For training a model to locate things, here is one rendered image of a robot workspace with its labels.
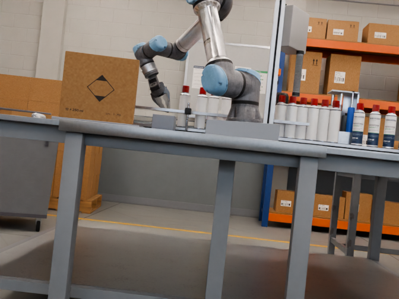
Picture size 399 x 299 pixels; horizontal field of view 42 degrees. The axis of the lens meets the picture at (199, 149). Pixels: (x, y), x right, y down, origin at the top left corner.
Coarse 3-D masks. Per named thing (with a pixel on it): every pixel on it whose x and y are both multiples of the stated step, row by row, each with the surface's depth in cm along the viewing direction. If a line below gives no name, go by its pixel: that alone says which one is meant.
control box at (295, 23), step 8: (288, 8) 236; (296, 8) 237; (288, 16) 235; (296, 16) 237; (304, 16) 243; (288, 24) 235; (296, 24) 238; (304, 24) 244; (288, 32) 235; (296, 32) 239; (304, 32) 245; (288, 40) 235; (296, 40) 239; (304, 40) 245; (288, 48) 239; (296, 48) 240; (304, 48) 246
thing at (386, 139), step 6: (390, 108) 249; (390, 114) 248; (390, 120) 248; (396, 120) 249; (384, 126) 250; (390, 126) 247; (384, 132) 249; (390, 132) 247; (384, 138) 249; (390, 138) 247; (384, 144) 249; (390, 144) 247
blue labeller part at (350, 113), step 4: (348, 108) 255; (352, 108) 254; (348, 112) 255; (352, 112) 254; (348, 116) 254; (352, 116) 254; (348, 120) 254; (352, 120) 254; (348, 124) 254; (352, 124) 254; (348, 128) 254; (352, 128) 254
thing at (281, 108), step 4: (280, 96) 251; (284, 96) 251; (280, 100) 251; (284, 100) 251; (276, 104) 252; (280, 104) 250; (284, 104) 250; (276, 108) 252; (280, 108) 250; (284, 108) 250; (276, 112) 251; (280, 112) 250; (284, 112) 250; (276, 116) 251; (280, 116) 250; (284, 116) 251; (280, 124) 250; (284, 124) 251; (280, 128) 250; (280, 132) 250; (280, 136) 250
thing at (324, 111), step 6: (324, 102) 250; (324, 108) 249; (324, 114) 249; (318, 120) 251; (324, 120) 249; (318, 126) 250; (324, 126) 249; (318, 132) 250; (324, 132) 249; (318, 138) 250; (324, 138) 249
